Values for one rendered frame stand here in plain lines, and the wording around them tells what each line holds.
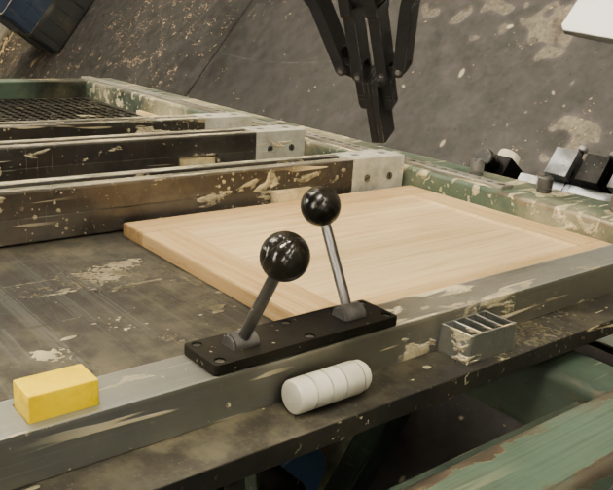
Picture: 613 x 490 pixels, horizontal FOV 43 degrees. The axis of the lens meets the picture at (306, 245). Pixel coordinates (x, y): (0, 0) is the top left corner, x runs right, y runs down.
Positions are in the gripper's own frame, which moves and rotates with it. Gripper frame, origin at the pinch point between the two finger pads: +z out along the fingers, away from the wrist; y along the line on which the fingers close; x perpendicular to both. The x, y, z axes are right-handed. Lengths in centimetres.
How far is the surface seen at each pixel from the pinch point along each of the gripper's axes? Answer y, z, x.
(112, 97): -128, 52, 89
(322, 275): -7.5, 19.4, -6.0
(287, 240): 5.2, -5.1, -28.9
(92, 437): -4.2, 2.2, -44.1
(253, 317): 1.2, 2.1, -30.2
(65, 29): -352, 120, 289
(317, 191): -0.1, 0.4, -15.0
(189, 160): -56, 32, 32
